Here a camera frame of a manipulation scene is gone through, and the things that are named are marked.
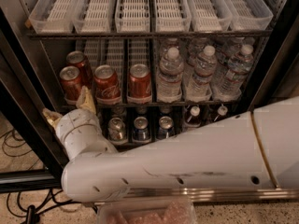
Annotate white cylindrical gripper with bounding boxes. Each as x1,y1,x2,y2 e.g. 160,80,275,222
42,86,117,160

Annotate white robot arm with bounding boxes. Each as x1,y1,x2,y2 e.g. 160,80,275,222
43,90,299,203

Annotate column coke can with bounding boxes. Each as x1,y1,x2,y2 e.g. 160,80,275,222
94,64,121,100
129,63,151,99

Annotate blue can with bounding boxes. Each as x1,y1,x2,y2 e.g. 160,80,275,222
133,117,150,143
156,116,175,140

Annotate steel fridge base grille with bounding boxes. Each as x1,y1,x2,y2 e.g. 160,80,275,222
90,187,299,207

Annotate water bottle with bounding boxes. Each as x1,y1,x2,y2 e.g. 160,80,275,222
186,45,217,102
156,47,184,103
215,44,254,102

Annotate dark drink bottle left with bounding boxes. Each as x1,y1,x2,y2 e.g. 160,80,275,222
182,105,201,131

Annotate dark drink bottle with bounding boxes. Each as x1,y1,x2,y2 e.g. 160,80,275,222
210,105,228,122
182,105,201,131

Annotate clear plastic food container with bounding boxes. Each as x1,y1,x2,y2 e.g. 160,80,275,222
96,196,197,224

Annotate dark drink bottle right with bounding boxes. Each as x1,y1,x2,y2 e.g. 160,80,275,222
210,105,228,122

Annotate black fridge door frame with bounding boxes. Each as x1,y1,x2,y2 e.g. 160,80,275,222
0,10,68,193

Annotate black floor cables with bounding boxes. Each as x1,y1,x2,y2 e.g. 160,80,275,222
0,129,82,224

